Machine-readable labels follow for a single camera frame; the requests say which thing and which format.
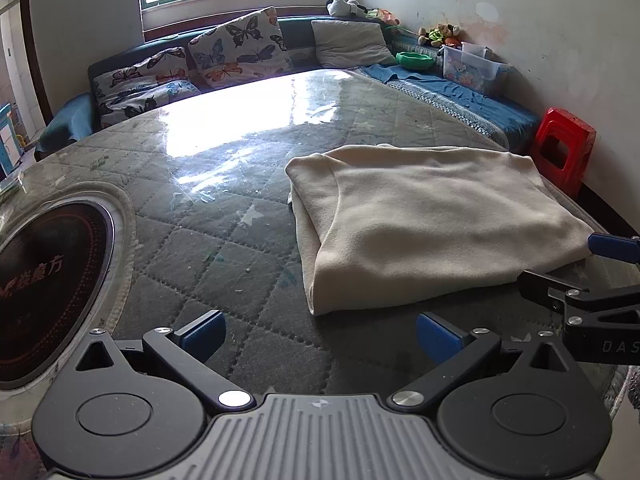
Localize blue corner sofa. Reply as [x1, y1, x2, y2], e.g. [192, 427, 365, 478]
[35, 15, 540, 160]

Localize black induction cooktop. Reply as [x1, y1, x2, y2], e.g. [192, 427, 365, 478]
[0, 200, 115, 390]

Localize dark wooden door frame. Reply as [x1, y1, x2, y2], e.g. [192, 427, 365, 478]
[20, 0, 53, 126]

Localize butterfly pillow standing upright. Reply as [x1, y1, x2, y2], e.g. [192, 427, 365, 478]
[189, 6, 293, 89]

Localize clear plastic storage box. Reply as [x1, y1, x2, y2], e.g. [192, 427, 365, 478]
[442, 46, 511, 98]

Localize red plastic stool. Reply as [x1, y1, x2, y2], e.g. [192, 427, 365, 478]
[529, 107, 597, 198]

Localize brown plush toys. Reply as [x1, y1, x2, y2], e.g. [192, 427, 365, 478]
[418, 24, 462, 48]

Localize cream beige garment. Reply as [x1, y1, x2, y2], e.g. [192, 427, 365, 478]
[285, 145, 591, 316]

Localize white plush toy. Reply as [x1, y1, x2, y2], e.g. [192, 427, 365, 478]
[326, 0, 368, 18]

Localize butterfly pillow lying flat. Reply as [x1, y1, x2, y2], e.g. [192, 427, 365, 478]
[92, 47, 201, 129]

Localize plain grey cushion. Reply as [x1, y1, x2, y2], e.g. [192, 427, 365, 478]
[311, 20, 396, 68]

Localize green plastic bowl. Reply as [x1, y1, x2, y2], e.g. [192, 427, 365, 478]
[396, 51, 435, 72]

